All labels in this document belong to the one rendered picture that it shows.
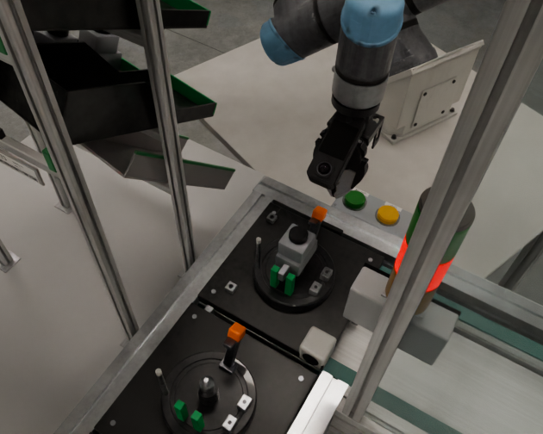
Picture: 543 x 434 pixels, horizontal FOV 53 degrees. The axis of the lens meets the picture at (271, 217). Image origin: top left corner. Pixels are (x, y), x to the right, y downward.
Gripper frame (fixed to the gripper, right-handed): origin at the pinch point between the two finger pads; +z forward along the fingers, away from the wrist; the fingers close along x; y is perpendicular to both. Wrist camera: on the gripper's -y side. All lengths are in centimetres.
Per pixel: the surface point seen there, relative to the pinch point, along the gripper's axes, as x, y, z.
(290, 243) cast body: 0.8, -13.7, -1.3
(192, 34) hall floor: 148, 149, 104
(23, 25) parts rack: 19, -33, -43
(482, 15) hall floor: 18, 257, 103
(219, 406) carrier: -1.8, -37.9, 8.6
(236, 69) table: 48, 43, 20
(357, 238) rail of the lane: -5.4, 2.0, 11.0
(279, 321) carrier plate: -2.0, -20.7, 10.3
